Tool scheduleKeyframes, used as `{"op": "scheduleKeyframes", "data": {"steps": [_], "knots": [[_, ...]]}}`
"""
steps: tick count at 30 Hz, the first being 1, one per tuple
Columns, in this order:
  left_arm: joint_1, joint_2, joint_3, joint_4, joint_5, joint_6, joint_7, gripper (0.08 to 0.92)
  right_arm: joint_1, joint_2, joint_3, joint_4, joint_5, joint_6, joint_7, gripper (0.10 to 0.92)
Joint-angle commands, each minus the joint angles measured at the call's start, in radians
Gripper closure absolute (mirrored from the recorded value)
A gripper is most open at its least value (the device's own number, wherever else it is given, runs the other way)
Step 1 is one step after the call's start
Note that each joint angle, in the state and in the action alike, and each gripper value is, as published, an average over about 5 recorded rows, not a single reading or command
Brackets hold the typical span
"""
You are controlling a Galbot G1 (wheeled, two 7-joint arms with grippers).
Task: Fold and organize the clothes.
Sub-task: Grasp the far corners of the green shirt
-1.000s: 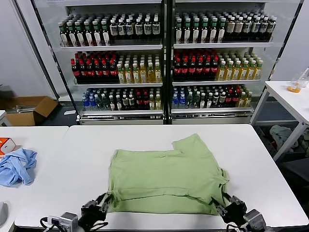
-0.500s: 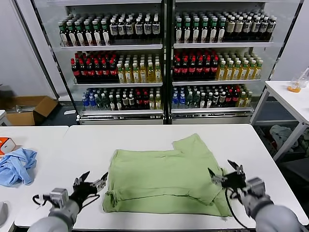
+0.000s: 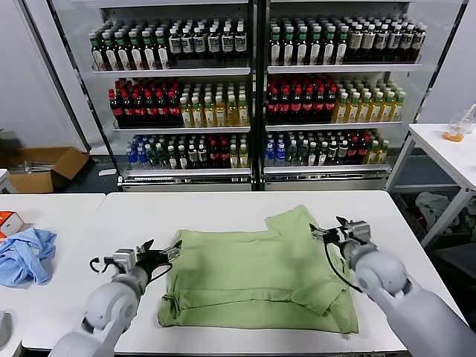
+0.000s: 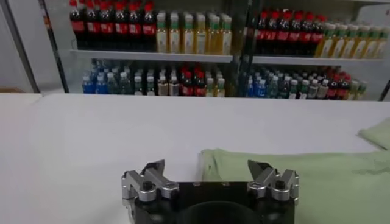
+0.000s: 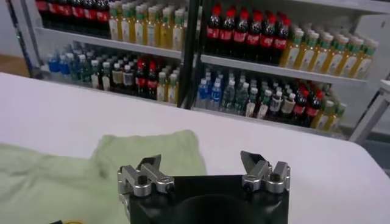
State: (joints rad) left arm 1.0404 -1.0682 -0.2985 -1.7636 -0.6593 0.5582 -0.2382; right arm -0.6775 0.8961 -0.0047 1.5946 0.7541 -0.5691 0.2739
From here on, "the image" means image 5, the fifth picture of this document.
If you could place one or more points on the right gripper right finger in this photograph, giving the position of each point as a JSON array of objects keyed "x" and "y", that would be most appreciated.
[{"x": 257, "y": 176}]

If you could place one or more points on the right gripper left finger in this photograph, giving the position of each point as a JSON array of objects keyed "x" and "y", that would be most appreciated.
[{"x": 140, "y": 182}]

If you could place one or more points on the green T-shirt red print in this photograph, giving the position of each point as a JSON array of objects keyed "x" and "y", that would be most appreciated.
[{"x": 61, "y": 182}]

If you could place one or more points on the small dark drink bottle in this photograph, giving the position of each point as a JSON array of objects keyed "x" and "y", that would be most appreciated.
[
  {"x": 288, "y": 108},
  {"x": 251, "y": 106},
  {"x": 117, "y": 79},
  {"x": 95, "y": 79},
  {"x": 275, "y": 106},
  {"x": 264, "y": 108},
  {"x": 106, "y": 80},
  {"x": 128, "y": 81}
]

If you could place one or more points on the clear green water bottle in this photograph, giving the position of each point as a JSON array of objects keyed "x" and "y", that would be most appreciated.
[
  {"x": 84, "y": 71},
  {"x": 241, "y": 100},
  {"x": 74, "y": 70},
  {"x": 228, "y": 99}
]

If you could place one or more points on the red cap cola bottle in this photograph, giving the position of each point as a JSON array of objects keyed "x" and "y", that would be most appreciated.
[
  {"x": 65, "y": 11},
  {"x": 314, "y": 113},
  {"x": 77, "y": 12},
  {"x": 253, "y": 40},
  {"x": 42, "y": 9},
  {"x": 90, "y": 14},
  {"x": 267, "y": 42},
  {"x": 300, "y": 111},
  {"x": 102, "y": 16},
  {"x": 240, "y": 38},
  {"x": 214, "y": 33},
  {"x": 152, "y": 86},
  {"x": 54, "y": 10},
  {"x": 140, "y": 83},
  {"x": 227, "y": 36},
  {"x": 280, "y": 45}
]

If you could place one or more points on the yellow drink bottle white cap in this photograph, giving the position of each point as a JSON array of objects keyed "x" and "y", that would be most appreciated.
[
  {"x": 166, "y": 33},
  {"x": 127, "y": 27},
  {"x": 336, "y": 121},
  {"x": 291, "y": 56},
  {"x": 161, "y": 91},
  {"x": 173, "y": 92},
  {"x": 178, "y": 35},
  {"x": 364, "y": 67},
  {"x": 348, "y": 65},
  {"x": 153, "y": 31},
  {"x": 114, "y": 25},
  {"x": 305, "y": 58},
  {"x": 140, "y": 29},
  {"x": 323, "y": 120},
  {"x": 334, "y": 63},
  {"x": 320, "y": 61}
]

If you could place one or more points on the blue label water bottle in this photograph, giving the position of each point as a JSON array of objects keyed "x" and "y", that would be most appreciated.
[
  {"x": 64, "y": 69},
  {"x": 203, "y": 95},
  {"x": 53, "y": 68},
  {"x": 215, "y": 97}
]

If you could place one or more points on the white cabinet shelf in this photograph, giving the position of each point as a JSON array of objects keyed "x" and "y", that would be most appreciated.
[
  {"x": 268, "y": 69},
  {"x": 106, "y": 43},
  {"x": 350, "y": 4}
]

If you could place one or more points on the white side table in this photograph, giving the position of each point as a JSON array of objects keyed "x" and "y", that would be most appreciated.
[{"x": 370, "y": 118}]

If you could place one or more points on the white beverage display cabinet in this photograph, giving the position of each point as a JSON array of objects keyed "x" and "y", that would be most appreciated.
[
  {"x": 186, "y": 61},
  {"x": 374, "y": 27}
]

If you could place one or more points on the open glass cabinet door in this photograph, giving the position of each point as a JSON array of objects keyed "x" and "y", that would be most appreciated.
[{"x": 19, "y": 36}]

